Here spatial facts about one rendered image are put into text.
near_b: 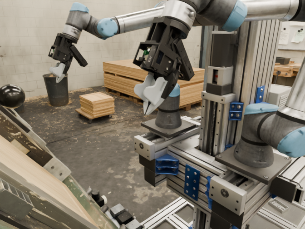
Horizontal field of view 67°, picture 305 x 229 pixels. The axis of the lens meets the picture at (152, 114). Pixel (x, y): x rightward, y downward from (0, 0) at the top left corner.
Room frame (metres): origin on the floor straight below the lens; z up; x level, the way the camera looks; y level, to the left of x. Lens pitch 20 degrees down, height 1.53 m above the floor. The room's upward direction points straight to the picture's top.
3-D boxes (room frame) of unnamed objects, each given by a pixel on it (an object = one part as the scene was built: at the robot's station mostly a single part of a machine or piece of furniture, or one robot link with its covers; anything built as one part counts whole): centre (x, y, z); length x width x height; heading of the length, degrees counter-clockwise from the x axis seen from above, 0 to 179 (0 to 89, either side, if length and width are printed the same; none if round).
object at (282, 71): (4.31, -2.39, 0.70); 0.40 x 0.27 x 0.39; 41
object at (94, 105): (4.04, 1.08, 0.20); 0.61 x 0.53 x 0.40; 41
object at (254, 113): (0.82, -0.42, 1.20); 0.13 x 0.12 x 0.14; 16
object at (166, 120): (1.20, -0.09, 1.09); 0.15 x 0.15 x 0.10
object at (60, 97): (4.88, 2.07, 0.33); 0.52 x 0.51 x 0.65; 41
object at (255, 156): (0.83, -0.42, 1.09); 0.15 x 0.15 x 0.10
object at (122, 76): (5.32, 0.07, 0.39); 2.46 x 1.05 x 0.78; 41
